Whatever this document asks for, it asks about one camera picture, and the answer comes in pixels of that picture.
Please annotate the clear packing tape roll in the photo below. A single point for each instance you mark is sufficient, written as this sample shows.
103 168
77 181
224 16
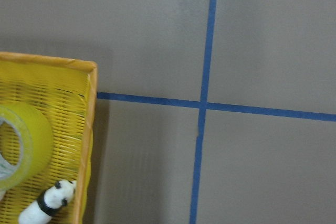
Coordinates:
26 143

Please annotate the yellow plastic basket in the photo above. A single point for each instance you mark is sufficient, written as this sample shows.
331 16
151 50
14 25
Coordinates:
65 91

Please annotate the toy panda figure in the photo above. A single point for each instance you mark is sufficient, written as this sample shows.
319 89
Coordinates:
49 202

